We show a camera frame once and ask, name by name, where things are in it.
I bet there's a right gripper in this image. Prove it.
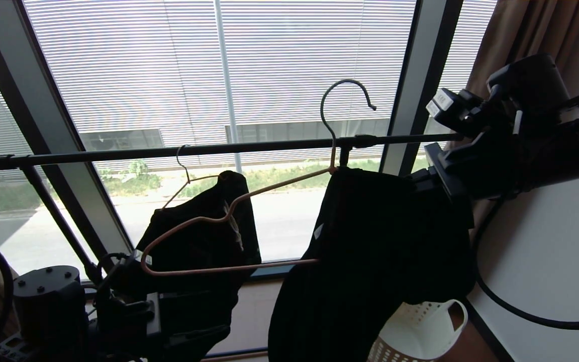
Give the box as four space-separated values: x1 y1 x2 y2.
413 132 512 203

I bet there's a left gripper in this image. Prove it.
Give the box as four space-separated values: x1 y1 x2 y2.
144 292 165 339

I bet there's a black garment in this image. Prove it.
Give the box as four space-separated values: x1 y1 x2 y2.
113 171 263 362
268 167 477 362

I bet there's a pink clothes hanger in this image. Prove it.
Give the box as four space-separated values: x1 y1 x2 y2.
160 145 221 210
140 79 377 278

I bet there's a white laundry basket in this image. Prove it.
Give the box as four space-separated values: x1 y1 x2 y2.
367 299 468 362

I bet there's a black clothes rack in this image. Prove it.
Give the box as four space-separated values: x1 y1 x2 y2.
0 132 464 360

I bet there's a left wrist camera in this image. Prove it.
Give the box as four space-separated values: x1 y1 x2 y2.
93 251 144 307

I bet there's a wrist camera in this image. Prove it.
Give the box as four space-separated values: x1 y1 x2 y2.
425 88 487 137
93 251 144 307

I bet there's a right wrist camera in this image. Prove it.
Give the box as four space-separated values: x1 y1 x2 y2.
425 88 487 137

